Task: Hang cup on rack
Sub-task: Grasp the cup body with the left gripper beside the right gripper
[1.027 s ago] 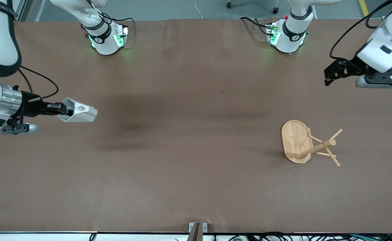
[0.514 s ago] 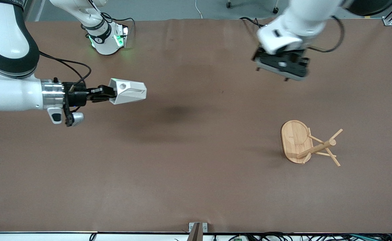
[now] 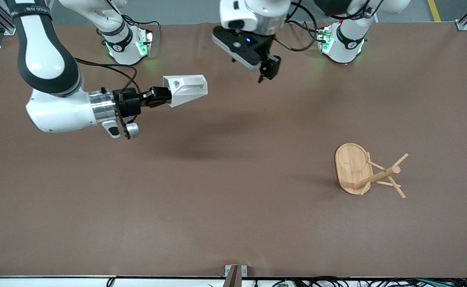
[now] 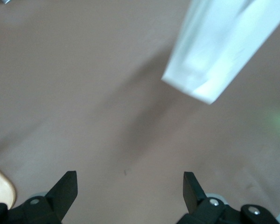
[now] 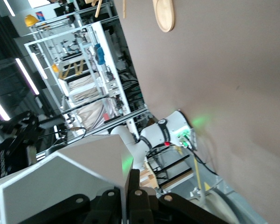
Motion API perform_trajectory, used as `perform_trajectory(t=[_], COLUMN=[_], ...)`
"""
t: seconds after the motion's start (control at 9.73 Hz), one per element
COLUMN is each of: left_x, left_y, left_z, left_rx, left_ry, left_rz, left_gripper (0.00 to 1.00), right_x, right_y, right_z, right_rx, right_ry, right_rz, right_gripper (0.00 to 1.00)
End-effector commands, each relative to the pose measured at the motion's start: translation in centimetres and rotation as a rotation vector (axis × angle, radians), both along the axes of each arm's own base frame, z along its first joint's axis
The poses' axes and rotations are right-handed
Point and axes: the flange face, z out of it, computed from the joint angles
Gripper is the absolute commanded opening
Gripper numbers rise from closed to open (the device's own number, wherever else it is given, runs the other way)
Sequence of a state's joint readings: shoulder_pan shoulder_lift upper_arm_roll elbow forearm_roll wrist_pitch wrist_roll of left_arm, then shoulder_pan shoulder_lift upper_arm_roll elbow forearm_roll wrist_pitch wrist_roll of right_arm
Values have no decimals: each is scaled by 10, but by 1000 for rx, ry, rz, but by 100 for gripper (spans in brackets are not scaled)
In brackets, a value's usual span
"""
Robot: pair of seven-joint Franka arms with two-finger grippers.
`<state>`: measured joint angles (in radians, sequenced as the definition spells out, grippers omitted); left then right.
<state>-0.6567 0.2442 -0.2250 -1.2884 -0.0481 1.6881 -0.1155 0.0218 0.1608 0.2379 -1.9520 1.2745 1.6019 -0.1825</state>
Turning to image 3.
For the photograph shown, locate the white faceted cup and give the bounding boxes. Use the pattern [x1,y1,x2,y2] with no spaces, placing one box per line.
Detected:
[162,75,209,108]

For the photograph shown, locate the wooden cup rack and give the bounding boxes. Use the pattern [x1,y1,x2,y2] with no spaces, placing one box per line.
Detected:
[334,143,409,199]

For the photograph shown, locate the brown table cover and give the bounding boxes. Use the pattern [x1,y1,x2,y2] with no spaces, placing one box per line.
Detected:
[0,22,467,278]

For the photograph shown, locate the brown mounting bar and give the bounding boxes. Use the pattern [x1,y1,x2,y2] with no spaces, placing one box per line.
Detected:
[223,266,242,287]

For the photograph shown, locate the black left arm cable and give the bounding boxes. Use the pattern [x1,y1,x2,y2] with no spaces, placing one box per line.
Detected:
[274,1,318,52]

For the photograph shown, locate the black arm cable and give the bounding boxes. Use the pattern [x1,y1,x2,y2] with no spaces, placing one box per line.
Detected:
[75,58,139,93]
[274,1,318,52]

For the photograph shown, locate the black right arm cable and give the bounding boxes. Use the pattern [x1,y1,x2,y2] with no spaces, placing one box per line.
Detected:
[75,58,139,93]

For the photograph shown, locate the black right base cable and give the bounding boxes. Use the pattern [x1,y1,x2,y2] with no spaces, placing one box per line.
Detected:
[120,15,162,40]

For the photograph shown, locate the grey metal mounting bracket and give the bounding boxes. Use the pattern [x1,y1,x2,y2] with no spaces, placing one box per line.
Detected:
[225,265,248,277]

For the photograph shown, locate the tangled black cables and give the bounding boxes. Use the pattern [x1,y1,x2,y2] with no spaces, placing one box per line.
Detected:
[253,276,467,287]

